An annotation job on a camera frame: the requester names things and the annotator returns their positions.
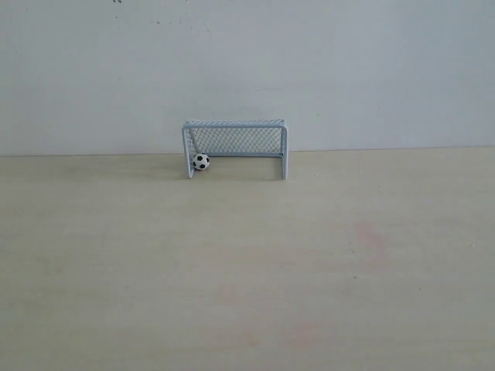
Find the small black white soccer ball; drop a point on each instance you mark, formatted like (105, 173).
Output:
(201, 161)

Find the small white toy goal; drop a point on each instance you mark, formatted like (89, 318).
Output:
(229, 138)

